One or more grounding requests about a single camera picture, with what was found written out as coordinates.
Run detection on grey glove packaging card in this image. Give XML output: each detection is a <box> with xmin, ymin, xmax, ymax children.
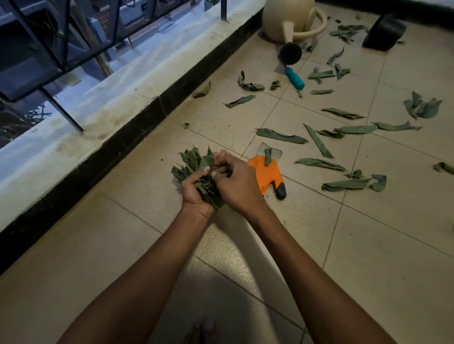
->
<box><xmin>257</xmin><ymin>143</ymin><xmax>283</xmax><ymax>162</ymax></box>

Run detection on narrow teal handled trowel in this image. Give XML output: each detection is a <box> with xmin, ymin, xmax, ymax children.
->
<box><xmin>282</xmin><ymin>63</ymin><xmax>306</xmax><ymax>99</ymax></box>

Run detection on small black plastic pot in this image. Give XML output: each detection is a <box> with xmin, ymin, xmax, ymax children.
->
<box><xmin>361</xmin><ymin>13</ymin><xmax>408</xmax><ymax>52</ymax></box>

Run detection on person's left foot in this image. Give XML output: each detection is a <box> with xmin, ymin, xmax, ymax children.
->
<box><xmin>186</xmin><ymin>316</ymin><xmax>217</xmax><ymax>344</ymax></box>

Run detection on green trees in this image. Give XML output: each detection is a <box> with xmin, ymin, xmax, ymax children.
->
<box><xmin>0</xmin><ymin>103</ymin><xmax>52</xmax><ymax>148</ymax></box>

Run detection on beige plastic watering can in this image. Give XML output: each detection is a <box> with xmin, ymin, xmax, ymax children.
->
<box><xmin>262</xmin><ymin>0</ymin><xmax>329</xmax><ymax>66</ymax></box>

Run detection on black metal railing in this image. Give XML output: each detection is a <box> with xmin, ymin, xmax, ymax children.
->
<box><xmin>0</xmin><ymin>0</ymin><xmax>229</xmax><ymax>134</ymax></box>

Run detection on person's left hand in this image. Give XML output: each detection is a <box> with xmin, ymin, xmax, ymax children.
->
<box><xmin>180</xmin><ymin>166</ymin><xmax>218</xmax><ymax>220</ymax></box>

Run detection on person's right hand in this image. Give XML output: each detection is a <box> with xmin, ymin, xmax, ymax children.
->
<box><xmin>210</xmin><ymin>150</ymin><xmax>270</xmax><ymax>220</ymax></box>

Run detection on person's left forearm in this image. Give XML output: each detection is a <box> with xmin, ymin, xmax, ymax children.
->
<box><xmin>56</xmin><ymin>207</ymin><xmax>217</xmax><ymax>344</ymax></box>

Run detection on person's right forearm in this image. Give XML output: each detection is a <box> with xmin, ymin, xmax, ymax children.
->
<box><xmin>248</xmin><ymin>205</ymin><xmax>396</xmax><ymax>344</ymax></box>

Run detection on orange black work glove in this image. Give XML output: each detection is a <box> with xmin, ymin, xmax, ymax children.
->
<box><xmin>246</xmin><ymin>155</ymin><xmax>286</xmax><ymax>201</ymax></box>

